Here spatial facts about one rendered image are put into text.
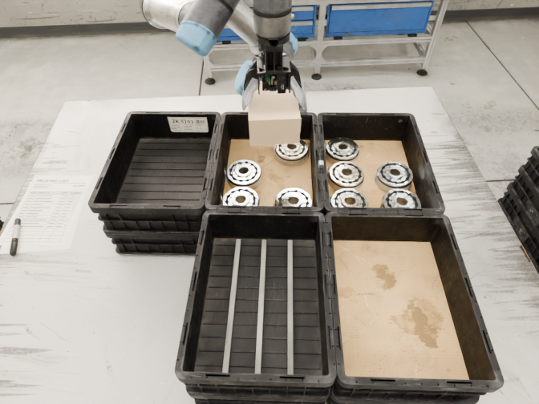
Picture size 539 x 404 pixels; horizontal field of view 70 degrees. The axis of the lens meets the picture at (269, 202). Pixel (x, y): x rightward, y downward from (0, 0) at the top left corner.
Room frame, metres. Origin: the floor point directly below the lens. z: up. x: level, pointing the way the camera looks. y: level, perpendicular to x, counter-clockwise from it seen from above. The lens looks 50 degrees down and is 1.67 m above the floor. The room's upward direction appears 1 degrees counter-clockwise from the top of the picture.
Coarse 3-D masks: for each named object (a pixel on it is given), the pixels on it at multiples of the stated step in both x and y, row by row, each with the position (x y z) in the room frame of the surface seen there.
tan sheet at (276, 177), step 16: (240, 144) 0.96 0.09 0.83; (272, 144) 0.96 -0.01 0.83; (256, 160) 0.89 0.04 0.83; (272, 160) 0.88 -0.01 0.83; (272, 176) 0.81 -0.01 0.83; (288, 176) 0.81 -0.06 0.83; (304, 176) 0.81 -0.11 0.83; (224, 192) 0.75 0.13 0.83; (256, 192) 0.75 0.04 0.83; (272, 192) 0.75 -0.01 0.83
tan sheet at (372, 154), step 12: (360, 144) 0.95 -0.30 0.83; (372, 144) 0.95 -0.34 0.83; (384, 144) 0.95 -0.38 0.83; (396, 144) 0.94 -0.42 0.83; (360, 156) 0.89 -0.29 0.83; (372, 156) 0.89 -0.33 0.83; (384, 156) 0.89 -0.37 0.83; (396, 156) 0.89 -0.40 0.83; (372, 168) 0.84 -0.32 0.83; (372, 180) 0.79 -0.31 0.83; (372, 192) 0.74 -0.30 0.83; (384, 192) 0.74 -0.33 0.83; (372, 204) 0.69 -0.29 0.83
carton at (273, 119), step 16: (256, 96) 0.81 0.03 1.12; (272, 96) 0.81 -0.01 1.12; (288, 96) 0.80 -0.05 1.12; (256, 112) 0.74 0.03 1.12; (272, 112) 0.74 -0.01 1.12; (288, 112) 0.74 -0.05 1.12; (256, 128) 0.71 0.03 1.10; (272, 128) 0.71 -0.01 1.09; (288, 128) 0.72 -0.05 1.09; (256, 144) 0.71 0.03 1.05
